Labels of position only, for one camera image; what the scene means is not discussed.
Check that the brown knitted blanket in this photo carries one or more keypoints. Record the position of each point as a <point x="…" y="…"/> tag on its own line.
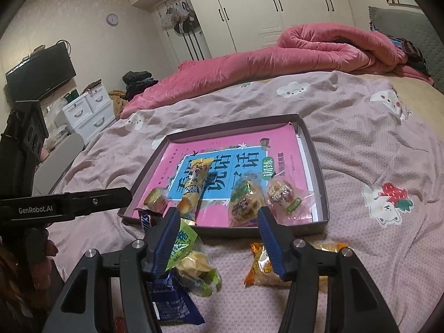
<point x="119" y="102"/>

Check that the mauve printed bed blanket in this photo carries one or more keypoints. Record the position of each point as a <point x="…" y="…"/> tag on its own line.
<point x="364" y="152"/>

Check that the light green snack packet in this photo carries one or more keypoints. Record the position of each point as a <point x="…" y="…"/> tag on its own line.
<point x="182" y="244"/>

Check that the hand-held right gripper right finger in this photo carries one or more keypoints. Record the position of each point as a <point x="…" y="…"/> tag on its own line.
<point x="274" y="246"/>

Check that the pink book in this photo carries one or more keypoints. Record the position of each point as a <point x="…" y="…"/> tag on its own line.
<point x="222" y="145"/>

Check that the beige bed sheet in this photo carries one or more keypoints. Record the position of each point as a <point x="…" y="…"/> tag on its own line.
<point x="416" y="83"/>

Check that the person's left hand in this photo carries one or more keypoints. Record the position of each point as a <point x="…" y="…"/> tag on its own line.
<point x="41" y="274"/>

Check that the long yellow snack packet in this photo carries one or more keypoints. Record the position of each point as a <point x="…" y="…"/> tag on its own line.
<point x="196" y="187"/>

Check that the hanging bags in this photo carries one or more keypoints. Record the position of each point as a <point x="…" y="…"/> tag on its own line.
<point x="177" y="15"/>

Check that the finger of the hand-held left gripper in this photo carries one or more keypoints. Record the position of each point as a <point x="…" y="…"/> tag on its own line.
<point x="104" y="199"/>

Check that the grey padded headboard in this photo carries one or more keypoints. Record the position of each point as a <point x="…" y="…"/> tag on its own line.
<point x="399" y="24"/>

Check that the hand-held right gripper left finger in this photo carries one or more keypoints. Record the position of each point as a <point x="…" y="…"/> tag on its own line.
<point x="166" y="246"/>

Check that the round wall clock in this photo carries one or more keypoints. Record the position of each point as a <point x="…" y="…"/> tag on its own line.
<point x="112" y="19"/>

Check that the orange snack packet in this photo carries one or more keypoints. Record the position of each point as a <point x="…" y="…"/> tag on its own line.
<point x="258" y="270"/>

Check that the colourful striped clothes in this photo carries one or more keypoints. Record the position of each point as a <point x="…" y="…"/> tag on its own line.
<point x="409" y="52"/>

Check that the clear packet green brown snack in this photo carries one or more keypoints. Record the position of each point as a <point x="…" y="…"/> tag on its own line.
<point x="244" y="201"/>

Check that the blue snack packet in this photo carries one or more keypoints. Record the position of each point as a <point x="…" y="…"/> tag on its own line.
<point x="173" y="301"/>

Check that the black flat screen television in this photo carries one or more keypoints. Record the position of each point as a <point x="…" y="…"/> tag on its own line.
<point x="38" y="73"/>

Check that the small yellow clear-wrapped snack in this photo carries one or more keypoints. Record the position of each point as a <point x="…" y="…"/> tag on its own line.
<point x="156" y="197"/>

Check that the clear packet of yellow snack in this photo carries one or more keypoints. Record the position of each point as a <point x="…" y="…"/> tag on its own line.
<point x="196" y="267"/>

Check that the white drawer cabinet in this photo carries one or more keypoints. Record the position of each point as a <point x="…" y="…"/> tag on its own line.
<point x="93" y="114"/>

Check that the clear packet of red candy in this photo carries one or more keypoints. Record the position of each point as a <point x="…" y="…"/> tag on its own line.
<point x="281" y="192"/>

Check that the brown chocolate bar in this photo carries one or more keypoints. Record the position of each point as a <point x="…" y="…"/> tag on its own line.
<point x="147" y="220"/>

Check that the dark shallow cardboard box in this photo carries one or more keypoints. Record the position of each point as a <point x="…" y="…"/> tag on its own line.
<point x="225" y="230"/>

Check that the pink quilt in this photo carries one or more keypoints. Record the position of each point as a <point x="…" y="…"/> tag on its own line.
<point x="242" y="66"/>

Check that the white wardrobe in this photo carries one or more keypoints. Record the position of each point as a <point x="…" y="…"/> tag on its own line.
<point x="277" y="7"/>

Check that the pile of black clothes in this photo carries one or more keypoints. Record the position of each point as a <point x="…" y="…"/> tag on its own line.
<point x="137" y="78"/>

